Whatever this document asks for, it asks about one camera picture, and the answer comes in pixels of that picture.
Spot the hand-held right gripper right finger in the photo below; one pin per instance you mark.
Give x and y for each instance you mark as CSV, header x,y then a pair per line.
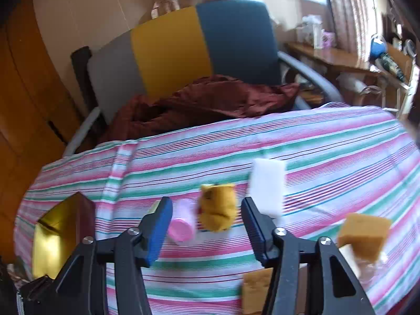
x,y
254,233

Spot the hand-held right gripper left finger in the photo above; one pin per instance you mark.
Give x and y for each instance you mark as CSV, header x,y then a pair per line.
x,y
162,233

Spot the pink plastic roll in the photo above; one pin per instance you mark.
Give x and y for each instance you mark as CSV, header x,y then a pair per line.
x,y
180,228

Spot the yellow bear plush toy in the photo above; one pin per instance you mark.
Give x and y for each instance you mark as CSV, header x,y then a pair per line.
x,y
218,208

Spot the brown sponge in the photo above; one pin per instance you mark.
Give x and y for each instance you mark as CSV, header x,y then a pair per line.
x,y
257,288
364,236

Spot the gold tin box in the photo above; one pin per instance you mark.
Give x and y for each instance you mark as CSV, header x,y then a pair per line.
x,y
55,236

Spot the white sponge block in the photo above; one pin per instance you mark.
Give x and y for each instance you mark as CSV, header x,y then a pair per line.
x,y
265,187

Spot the striped bedsheet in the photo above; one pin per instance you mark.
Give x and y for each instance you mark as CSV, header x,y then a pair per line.
x,y
229,147

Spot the clear plastic packet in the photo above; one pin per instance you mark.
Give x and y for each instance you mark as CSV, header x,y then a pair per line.
x,y
370,269

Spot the maroon cloth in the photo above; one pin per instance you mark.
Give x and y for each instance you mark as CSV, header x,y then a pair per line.
x,y
203,101

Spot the black bag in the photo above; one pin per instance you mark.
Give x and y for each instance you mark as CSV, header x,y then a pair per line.
x,y
32,297

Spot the grey yellow blue chair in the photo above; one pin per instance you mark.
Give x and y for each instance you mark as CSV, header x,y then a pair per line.
x,y
170,55

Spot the wooden wardrobe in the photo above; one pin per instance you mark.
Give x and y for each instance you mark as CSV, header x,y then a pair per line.
x,y
26,105

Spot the wooden desk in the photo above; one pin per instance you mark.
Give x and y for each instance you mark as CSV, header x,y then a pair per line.
x,y
331,57

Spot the white container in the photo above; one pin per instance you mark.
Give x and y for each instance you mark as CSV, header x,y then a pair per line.
x,y
313,32

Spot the blue round object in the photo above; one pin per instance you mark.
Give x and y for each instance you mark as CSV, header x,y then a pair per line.
x,y
378,48

